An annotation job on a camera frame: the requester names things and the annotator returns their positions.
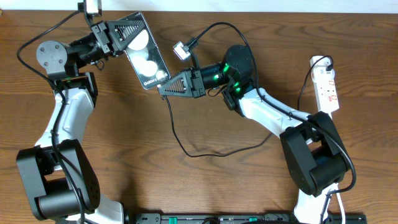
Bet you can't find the white power strip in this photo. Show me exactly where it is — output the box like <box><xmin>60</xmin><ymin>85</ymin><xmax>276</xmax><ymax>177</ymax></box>
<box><xmin>310</xmin><ymin>66</ymin><xmax>340</xmax><ymax>116</ymax></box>

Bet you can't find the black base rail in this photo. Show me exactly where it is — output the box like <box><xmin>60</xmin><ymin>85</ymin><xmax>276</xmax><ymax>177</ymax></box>
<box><xmin>133</xmin><ymin>212</ymin><xmax>368</xmax><ymax>224</ymax></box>

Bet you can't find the black charger cable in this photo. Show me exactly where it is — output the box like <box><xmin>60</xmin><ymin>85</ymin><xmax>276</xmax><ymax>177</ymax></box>
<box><xmin>157</xmin><ymin>55</ymin><xmax>335</xmax><ymax>158</ymax></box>

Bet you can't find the black Samsung Galaxy smartphone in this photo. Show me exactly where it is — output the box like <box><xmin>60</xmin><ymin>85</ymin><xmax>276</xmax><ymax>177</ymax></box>
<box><xmin>118</xmin><ymin>12</ymin><xmax>170</xmax><ymax>90</ymax></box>

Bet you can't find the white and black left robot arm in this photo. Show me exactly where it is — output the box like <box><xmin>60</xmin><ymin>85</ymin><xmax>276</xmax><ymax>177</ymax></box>
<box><xmin>16</xmin><ymin>19</ymin><xmax>147</xmax><ymax>223</ymax></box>

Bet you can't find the white charger plug adapter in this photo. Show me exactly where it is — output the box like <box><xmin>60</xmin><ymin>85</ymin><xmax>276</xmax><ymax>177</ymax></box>
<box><xmin>310</xmin><ymin>55</ymin><xmax>334</xmax><ymax>72</ymax></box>

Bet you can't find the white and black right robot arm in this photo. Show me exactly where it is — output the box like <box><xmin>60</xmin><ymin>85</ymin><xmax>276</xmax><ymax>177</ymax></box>
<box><xmin>159</xmin><ymin>45</ymin><xmax>355</xmax><ymax>223</ymax></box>

